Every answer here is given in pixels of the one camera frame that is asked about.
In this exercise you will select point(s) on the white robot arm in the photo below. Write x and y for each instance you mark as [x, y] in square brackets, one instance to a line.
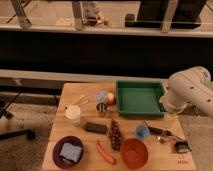
[189, 86]

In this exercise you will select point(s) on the orange bowl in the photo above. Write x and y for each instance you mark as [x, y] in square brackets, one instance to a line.
[134, 153]

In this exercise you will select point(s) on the purple plate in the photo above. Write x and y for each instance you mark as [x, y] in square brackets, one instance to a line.
[60, 161]

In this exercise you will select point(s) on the blue small cup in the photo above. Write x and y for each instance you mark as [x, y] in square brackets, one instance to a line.
[142, 131]

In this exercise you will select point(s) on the wooden sticks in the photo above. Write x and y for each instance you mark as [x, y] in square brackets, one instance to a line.
[80, 101]

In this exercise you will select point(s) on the orange carrot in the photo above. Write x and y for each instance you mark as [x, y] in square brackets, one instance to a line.
[106, 156]

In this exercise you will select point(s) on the white cup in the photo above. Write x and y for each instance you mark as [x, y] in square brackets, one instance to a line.
[73, 113]

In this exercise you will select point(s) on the blue sponge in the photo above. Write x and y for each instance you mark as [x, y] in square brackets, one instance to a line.
[71, 152]

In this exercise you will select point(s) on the black rectangular block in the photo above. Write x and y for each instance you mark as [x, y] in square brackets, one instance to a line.
[96, 128]

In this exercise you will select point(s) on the green plastic tray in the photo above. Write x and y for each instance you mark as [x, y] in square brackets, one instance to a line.
[139, 99]

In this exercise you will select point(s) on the black small box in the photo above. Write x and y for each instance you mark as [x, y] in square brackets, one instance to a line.
[182, 147]

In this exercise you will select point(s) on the dark handled tool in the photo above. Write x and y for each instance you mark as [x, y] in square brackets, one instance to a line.
[159, 131]

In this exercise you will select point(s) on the dark grape bunch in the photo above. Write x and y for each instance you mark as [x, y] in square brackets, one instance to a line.
[115, 136]

